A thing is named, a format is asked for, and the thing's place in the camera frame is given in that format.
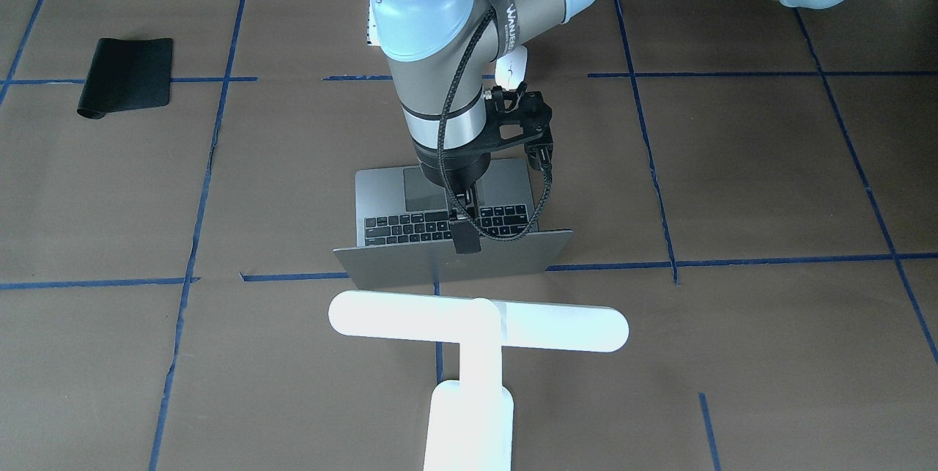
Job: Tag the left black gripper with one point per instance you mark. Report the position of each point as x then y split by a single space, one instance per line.
456 172

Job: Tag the grey laptop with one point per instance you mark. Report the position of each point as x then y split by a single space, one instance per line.
403 235

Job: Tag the white computer mouse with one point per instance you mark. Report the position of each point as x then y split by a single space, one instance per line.
510 69

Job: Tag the black mouse pad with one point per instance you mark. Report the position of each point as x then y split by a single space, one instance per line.
126 75

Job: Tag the white desk lamp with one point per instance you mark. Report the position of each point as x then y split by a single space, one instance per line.
470 423

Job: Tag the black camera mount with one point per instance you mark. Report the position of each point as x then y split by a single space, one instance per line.
516 118

